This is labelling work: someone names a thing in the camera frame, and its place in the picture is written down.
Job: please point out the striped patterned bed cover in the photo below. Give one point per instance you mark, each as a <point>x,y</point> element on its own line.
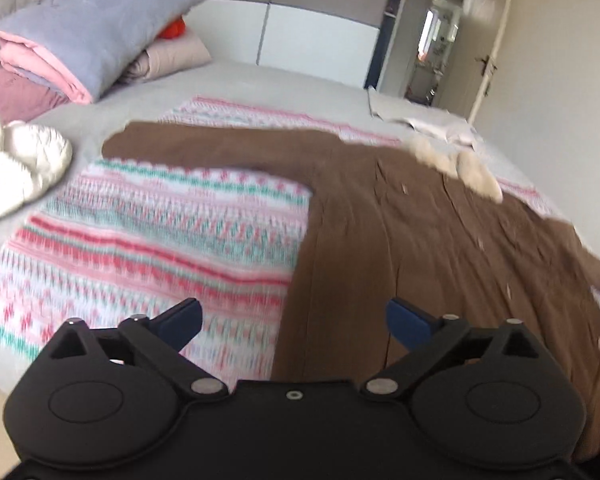
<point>127,237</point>

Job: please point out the white bedroom door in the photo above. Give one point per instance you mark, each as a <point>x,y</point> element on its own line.
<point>478,46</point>

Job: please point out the white puffy jacket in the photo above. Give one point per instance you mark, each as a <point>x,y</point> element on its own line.
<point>32,160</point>

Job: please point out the beige folded quilt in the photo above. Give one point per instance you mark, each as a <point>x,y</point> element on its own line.
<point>165,57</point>

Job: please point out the grey bed sheet mattress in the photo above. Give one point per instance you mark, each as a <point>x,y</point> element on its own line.
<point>237,95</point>

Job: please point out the red plush toy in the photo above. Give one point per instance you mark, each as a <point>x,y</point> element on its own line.
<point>175,29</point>

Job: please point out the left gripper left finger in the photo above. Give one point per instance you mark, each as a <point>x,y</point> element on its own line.
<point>156,343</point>

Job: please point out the brown coat with fur collar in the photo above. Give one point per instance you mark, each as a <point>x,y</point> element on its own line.
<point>382,225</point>

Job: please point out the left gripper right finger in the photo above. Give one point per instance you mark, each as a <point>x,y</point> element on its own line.
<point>428,342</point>

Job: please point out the mauve pillow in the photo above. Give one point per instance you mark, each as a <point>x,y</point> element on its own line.
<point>22,99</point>

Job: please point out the white grey sliding wardrobe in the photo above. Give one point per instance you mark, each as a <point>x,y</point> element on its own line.
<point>330,39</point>

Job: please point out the cream folded cloth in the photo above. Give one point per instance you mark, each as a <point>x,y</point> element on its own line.
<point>439,124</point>

